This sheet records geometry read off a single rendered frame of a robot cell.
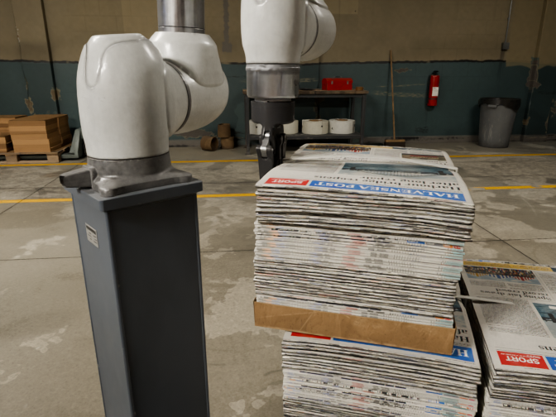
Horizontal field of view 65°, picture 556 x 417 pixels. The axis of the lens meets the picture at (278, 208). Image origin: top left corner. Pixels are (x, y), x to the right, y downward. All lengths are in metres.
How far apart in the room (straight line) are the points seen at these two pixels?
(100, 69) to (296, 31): 0.34
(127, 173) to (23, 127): 5.85
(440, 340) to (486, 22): 7.68
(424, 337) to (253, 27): 0.52
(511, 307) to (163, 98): 0.72
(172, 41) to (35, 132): 5.69
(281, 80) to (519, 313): 0.54
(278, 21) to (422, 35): 7.05
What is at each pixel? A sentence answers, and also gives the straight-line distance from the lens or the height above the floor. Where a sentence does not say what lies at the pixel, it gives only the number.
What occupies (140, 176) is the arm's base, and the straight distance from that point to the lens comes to 0.84.
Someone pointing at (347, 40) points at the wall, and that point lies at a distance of 7.34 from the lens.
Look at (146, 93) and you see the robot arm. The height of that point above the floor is 1.17.
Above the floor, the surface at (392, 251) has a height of 0.98.
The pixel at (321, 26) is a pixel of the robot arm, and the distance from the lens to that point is 0.84.
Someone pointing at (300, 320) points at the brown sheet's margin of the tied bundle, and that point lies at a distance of 0.66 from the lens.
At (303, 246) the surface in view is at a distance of 0.62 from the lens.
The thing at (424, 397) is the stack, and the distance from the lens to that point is 0.72.
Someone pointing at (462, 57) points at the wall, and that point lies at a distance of 8.02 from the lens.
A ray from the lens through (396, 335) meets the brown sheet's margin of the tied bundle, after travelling 0.66.
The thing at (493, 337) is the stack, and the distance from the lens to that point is 0.75.
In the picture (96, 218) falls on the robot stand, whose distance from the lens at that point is 0.87.
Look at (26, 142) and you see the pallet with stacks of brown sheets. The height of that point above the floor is 0.27.
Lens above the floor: 1.21
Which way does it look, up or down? 18 degrees down
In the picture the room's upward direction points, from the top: straight up
